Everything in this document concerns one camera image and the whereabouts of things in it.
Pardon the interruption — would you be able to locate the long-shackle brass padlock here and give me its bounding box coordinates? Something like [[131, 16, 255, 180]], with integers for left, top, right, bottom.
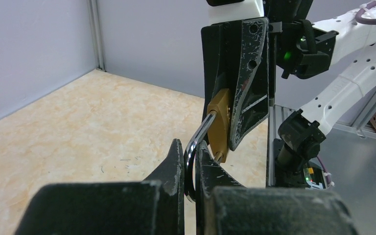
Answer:
[[184, 89, 231, 202]]

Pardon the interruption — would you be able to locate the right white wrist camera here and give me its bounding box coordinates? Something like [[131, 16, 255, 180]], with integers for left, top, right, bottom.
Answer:
[[207, 0, 265, 24]]

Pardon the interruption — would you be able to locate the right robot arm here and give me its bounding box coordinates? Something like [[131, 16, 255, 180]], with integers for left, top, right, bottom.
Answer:
[[184, 0, 376, 189]]

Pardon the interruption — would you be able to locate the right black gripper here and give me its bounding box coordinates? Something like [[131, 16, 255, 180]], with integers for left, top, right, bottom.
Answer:
[[201, 0, 337, 151]]

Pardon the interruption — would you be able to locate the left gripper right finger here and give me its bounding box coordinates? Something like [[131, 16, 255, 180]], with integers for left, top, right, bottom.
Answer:
[[195, 142, 358, 235]]

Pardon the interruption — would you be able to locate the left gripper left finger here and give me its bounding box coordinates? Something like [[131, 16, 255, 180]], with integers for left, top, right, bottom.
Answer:
[[15, 139, 185, 235]]

